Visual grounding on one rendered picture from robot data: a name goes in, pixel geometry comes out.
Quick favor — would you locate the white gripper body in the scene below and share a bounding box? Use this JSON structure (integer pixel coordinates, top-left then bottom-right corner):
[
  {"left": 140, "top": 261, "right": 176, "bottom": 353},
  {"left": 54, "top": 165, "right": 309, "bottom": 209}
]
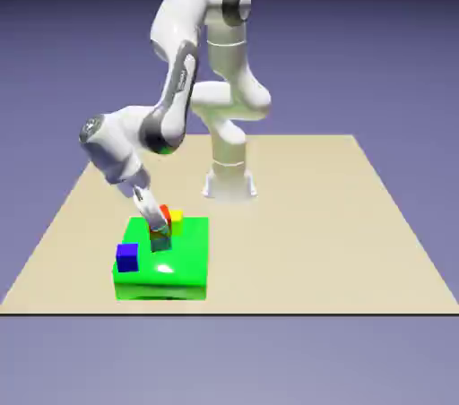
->
[{"left": 132, "top": 185, "right": 169, "bottom": 231}]

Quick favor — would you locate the small red cube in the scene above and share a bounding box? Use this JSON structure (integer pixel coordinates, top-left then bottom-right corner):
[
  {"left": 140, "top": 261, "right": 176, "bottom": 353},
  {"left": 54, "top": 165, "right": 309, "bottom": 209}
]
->
[{"left": 149, "top": 203, "right": 172, "bottom": 237}]

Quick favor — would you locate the small yellow cube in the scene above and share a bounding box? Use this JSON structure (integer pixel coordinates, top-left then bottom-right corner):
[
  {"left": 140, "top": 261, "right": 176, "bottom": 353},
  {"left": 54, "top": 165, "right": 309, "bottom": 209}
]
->
[{"left": 168, "top": 210, "right": 185, "bottom": 237}]

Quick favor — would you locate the small blue cube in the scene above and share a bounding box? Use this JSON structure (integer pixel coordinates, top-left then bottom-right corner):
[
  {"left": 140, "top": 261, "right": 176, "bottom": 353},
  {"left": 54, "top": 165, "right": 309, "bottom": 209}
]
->
[{"left": 116, "top": 243, "right": 140, "bottom": 273}]

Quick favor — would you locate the large green box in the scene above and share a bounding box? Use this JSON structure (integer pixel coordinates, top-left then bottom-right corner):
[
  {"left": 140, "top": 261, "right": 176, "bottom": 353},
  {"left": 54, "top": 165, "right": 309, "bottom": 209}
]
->
[{"left": 112, "top": 216, "right": 210, "bottom": 301}]

